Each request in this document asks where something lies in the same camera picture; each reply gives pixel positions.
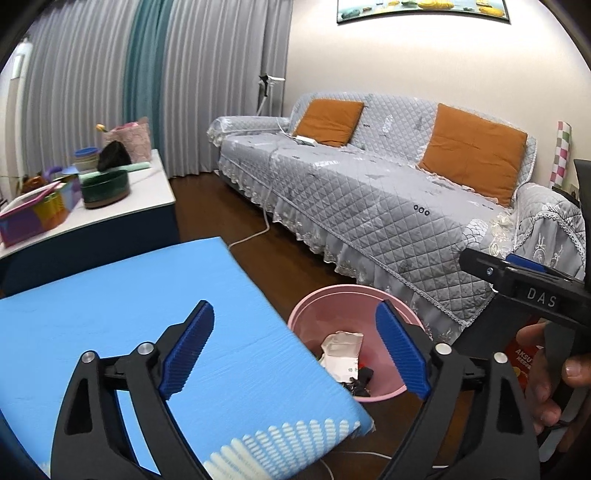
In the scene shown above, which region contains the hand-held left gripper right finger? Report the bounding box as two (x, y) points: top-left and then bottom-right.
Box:
(375, 300), (541, 480)

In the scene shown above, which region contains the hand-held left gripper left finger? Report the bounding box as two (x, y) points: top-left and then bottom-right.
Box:
(50, 300), (215, 480)

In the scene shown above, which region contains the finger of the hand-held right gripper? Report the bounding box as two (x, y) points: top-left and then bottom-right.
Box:
(505, 253), (577, 283)
(459, 249), (517, 297)

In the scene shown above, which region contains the pink plastic basin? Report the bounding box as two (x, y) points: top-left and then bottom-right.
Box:
(287, 285), (428, 403)

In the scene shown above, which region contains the person's right hand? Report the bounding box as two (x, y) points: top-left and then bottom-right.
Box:
(515, 320), (591, 437)

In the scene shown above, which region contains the black crinkled wrapper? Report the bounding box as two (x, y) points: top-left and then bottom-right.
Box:
(342, 367), (376, 398)

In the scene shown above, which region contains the white crumpled paper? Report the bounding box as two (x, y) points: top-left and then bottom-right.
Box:
(318, 331), (365, 384)

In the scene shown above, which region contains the red cardboard box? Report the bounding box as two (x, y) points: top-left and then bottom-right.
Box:
(505, 318), (548, 386)

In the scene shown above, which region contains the orange cushion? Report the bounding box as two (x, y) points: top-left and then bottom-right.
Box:
(418, 103), (528, 208)
(292, 98), (365, 147)

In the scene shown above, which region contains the checkered paper roll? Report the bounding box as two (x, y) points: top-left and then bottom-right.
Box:
(551, 121), (572, 190)

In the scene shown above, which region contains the sofa with grey quilted cover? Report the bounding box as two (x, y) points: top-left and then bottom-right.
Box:
(206, 91), (591, 324)

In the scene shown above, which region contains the white top coffee table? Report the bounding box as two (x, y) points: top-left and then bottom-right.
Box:
(0, 148), (181, 296)

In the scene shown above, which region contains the dark green bowl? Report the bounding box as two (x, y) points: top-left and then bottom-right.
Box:
(81, 169), (131, 209)

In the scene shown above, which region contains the light green roll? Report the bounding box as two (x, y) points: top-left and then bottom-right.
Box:
(78, 161), (153, 181)

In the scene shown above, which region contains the colorful tin box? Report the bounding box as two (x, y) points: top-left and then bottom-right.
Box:
(0, 178), (83, 247)

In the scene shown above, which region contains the black hat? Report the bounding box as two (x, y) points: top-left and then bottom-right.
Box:
(97, 141), (132, 171)

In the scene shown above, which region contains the brown figurine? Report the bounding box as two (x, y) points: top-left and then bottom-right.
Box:
(21, 173), (47, 195)

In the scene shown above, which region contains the grey curtain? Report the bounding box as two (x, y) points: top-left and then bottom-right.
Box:
(21, 0), (139, 181)
(157, 0), (294, 178)

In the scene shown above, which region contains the white standing lamp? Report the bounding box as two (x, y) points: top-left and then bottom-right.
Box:
(256, 73), (286, 116)

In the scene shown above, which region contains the teal curtain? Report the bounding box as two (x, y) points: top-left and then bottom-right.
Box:
(124, 0), (174, 162)

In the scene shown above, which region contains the white floor cable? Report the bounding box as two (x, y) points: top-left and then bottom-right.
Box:
(318, 450), (393, 480)

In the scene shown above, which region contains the white power cord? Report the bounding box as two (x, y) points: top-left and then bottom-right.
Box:
(228, 203), (278, 250)

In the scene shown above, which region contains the framed wall picture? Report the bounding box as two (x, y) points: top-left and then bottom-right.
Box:
(336, 0), (512, 25)

